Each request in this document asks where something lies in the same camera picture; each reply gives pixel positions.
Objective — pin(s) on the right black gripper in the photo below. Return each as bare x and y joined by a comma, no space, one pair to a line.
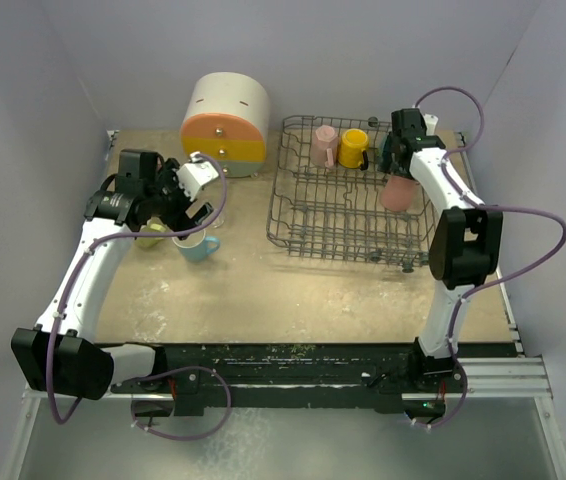
399,171

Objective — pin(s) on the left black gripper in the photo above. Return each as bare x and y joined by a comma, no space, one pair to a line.
166,177

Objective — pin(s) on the light blue mug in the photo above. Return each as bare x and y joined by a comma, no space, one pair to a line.
197,246

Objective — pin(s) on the green faceted mug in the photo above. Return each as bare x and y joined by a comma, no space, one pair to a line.
156,231

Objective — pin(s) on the pink handleless tumbler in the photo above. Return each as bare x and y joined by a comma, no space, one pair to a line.
398,193

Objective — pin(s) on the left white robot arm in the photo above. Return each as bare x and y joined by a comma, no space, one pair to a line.
88,280

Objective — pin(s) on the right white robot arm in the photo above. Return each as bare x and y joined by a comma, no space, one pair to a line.
465,248

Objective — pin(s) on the teal textured mug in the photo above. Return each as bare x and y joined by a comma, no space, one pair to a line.
384,158

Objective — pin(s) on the pale pink faceted mug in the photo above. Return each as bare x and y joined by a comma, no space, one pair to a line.
324,146

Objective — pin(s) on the round pastel drawer cabinet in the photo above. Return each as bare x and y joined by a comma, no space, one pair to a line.
228,119

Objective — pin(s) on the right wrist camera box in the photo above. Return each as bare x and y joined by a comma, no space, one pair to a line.
431,122

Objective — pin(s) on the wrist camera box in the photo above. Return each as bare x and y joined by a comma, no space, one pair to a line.
431,122
194,175

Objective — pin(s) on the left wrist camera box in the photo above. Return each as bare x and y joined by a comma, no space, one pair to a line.
194,175

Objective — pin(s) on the yellow mug black handle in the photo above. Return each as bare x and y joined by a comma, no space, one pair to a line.
353,149

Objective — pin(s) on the grey wire dish rack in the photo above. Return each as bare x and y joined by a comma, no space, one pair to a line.
335,214

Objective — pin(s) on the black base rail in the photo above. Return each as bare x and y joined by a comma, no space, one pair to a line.
186,379

